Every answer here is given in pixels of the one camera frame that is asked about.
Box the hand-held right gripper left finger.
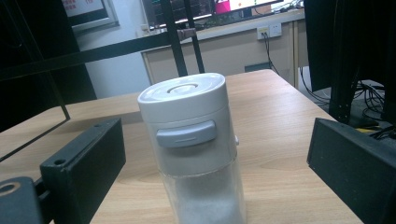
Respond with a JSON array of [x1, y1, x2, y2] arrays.
[[39, 117, 127, 224]]

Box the framed white notice board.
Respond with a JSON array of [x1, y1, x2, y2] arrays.
[[61, 0, 120, 34]]

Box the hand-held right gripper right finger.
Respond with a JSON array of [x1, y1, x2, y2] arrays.
[[306, 117, 396, 224]]

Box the white wall power socket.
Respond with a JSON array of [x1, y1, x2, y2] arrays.
[[256, 22, 283, 41]]

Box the black curtain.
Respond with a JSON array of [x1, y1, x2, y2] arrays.
[[303, 0, 396, 125]]

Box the bundle of black floor cables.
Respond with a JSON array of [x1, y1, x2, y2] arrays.
[[298, 66, 396, 139]]

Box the black computer keyboard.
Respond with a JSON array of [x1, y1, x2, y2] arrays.
[[199, 12, 275, 27]]

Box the black metal frame stand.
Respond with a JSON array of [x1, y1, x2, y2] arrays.
[[0, 0, 206, 162]]

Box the black power cable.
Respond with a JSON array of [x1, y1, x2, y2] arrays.
[[262, 32, 281, 76]]

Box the computer monitor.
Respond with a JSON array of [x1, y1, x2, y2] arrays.
[[140, 0, 283, 28]]

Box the white salt dispenser jar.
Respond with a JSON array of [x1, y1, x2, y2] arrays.
[[136, 72, 248, 224]]

